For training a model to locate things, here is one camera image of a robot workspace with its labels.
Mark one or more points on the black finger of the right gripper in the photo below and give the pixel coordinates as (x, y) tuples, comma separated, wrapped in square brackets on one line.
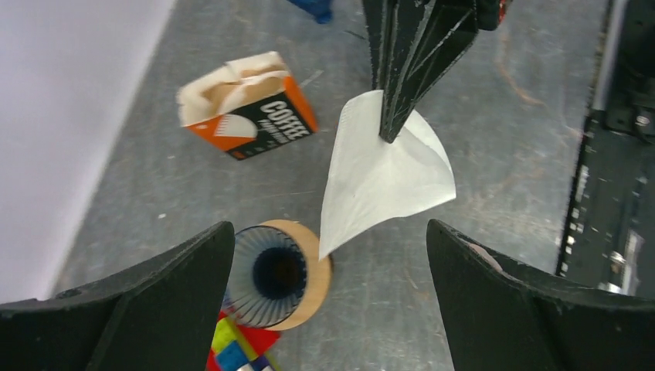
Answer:
[(421, 40), (376, 14)]

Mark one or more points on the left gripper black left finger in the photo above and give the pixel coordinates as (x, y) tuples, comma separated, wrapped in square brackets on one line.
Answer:
[(159, 314)]

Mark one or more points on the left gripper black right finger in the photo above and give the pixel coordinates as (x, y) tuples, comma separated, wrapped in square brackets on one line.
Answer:
[(502, 314)]

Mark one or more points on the blue ribbed dripper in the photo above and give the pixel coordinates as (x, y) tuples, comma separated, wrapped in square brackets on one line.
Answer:
[(320, 10), (268, 278)]

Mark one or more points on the white paper coffee filter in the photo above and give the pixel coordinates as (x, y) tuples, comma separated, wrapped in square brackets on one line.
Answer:
[(371, 181)]

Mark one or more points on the orange coffee filter box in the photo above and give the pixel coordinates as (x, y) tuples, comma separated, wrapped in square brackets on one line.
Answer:
[(247, 106)]

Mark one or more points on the colourful toy block pile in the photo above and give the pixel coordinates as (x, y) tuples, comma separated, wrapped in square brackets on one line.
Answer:
[(237, 347)]

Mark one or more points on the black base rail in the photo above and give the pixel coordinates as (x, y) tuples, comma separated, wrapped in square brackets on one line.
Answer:
[(608, 235)]

